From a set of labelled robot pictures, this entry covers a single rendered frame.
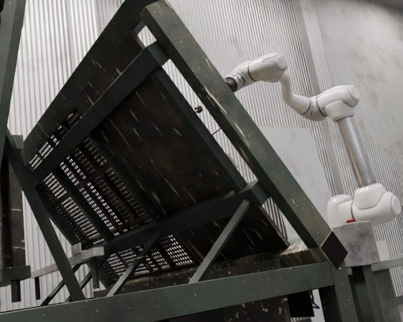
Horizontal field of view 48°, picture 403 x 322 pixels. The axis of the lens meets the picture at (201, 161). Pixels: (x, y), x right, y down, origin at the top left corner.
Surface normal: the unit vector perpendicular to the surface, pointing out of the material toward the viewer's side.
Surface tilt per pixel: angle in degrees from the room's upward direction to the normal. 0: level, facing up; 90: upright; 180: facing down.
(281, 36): 90
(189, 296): 90
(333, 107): 107
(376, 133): 90
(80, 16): 90
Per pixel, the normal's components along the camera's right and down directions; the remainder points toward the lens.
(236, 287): 0.54, -0.29
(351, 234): -0.83, -0.01
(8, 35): -0.21, -0.33
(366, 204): -0.67, 0.07
